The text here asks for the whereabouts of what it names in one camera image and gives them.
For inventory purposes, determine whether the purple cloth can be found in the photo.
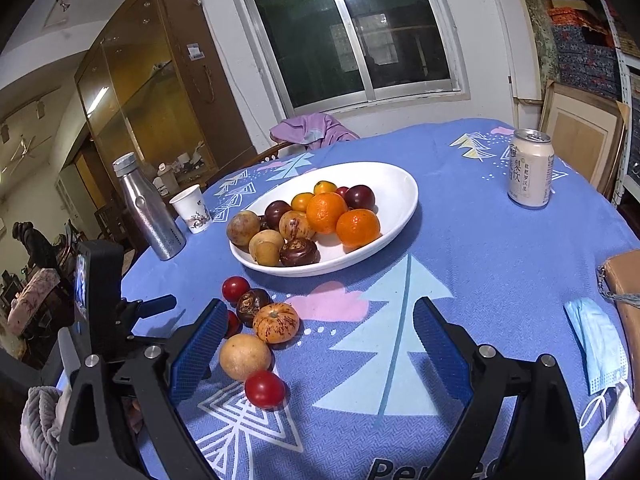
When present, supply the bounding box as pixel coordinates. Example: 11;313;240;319
270;113;361;153

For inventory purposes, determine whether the stack of patterned boxes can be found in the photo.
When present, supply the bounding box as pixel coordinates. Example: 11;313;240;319
545;5;626;101

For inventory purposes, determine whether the wooden chair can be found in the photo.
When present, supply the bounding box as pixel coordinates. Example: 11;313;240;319
202;140;301;188

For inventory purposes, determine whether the green patterned panel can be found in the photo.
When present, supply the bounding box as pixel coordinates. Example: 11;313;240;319
515;0;561;86

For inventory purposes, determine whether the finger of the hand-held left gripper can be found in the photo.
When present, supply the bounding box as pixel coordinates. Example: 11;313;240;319
116;294;178;333

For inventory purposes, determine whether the blue face mask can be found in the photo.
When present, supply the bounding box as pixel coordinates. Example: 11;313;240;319
564;297;628;428

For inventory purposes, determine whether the person's left forearm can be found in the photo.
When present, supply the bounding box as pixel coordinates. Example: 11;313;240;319
19;384;73;480

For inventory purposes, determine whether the dark purple plum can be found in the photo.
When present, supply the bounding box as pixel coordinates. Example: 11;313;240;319
344;184;377;211
263;200;293;231

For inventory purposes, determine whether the white paper cup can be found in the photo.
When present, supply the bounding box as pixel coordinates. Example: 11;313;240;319
169;184;213;235

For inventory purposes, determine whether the white oval plate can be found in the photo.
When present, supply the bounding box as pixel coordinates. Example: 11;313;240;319
229;161;419;278

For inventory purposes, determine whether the speckled passion fruit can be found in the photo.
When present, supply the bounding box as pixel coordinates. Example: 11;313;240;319
252;302;301;345
278;210;317;242

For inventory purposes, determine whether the floral pink cloth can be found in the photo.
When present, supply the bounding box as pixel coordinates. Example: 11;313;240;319
7;267;62;332

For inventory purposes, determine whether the large dark water chestnut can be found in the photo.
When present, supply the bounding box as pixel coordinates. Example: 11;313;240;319
279;238;321;267

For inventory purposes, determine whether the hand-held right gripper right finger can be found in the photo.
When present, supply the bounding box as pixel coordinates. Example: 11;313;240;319
412;296;586;480

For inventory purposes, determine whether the orange mandarin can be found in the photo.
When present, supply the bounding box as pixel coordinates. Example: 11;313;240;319
305;192;349;235
335;208;382;248

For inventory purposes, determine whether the brown leather pouch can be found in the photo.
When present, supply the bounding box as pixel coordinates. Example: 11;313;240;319
595;248;640;376

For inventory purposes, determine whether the beige drink can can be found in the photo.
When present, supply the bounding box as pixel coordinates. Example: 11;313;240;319
507;128;555;209

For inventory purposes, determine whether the sliding glass window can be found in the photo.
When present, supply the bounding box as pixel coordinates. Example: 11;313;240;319
229;0;471;116

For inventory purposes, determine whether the wooden glass-door cabinet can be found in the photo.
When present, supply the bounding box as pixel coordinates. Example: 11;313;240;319
74;0;258;181

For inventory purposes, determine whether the silver metal bottle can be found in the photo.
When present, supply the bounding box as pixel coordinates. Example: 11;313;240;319
112;152;187;262

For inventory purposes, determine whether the white board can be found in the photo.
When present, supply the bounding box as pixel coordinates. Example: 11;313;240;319
486;0;545;106

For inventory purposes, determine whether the blue printed tablecloth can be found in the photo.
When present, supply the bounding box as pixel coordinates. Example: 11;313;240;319
120;117;640;480

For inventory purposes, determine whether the wooden picture frame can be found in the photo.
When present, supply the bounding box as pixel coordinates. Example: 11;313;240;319
537;80;631;196

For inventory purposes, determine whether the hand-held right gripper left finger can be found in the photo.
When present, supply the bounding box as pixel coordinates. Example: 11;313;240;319
54;299;229;480

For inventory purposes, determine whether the ceiling fan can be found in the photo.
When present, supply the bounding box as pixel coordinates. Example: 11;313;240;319
9;134;42;162

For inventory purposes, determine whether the white crumpled napkin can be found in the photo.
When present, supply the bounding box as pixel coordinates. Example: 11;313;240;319
582;380;640;466

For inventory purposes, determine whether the white metal shelf rack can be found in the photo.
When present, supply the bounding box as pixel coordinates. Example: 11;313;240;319
595;0;640;211

